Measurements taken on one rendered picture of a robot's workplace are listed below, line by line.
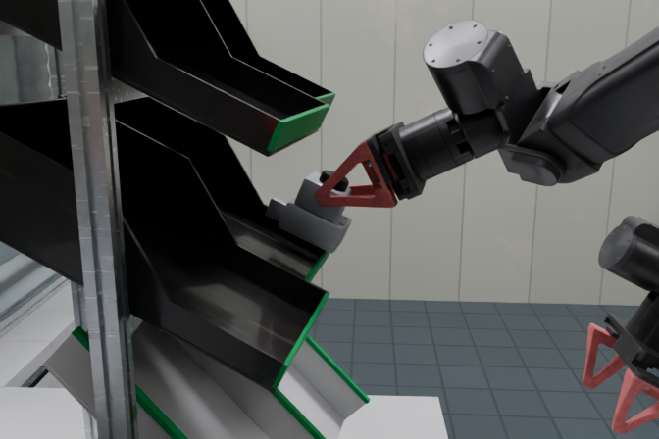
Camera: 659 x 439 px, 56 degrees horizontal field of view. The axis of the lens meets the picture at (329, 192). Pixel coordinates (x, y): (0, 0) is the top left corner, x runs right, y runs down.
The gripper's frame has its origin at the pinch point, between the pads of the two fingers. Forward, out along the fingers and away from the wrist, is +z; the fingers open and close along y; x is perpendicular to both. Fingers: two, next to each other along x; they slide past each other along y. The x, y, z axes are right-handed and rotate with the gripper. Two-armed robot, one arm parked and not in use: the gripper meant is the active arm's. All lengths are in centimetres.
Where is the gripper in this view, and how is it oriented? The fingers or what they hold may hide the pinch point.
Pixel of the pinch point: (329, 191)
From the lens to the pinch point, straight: 62.9
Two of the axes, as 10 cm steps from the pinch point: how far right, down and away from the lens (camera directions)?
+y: -2.1, 2.0, -9.6
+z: -8.8, 4.0, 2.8
